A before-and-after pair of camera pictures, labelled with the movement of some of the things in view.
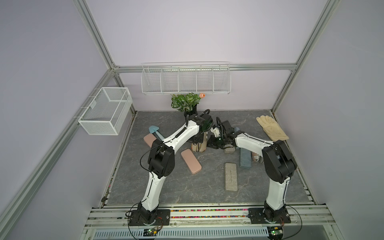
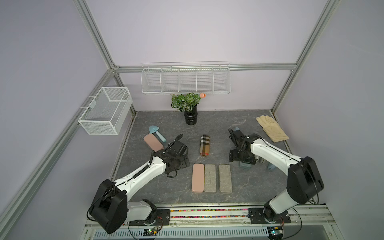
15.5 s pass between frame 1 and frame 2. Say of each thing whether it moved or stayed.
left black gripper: moved
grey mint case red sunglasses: moved
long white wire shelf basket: stayed
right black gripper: moved
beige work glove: stayed
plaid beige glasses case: moved
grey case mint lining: moved
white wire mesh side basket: stayed
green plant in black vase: stayed
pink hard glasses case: stayed
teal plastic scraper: stayed
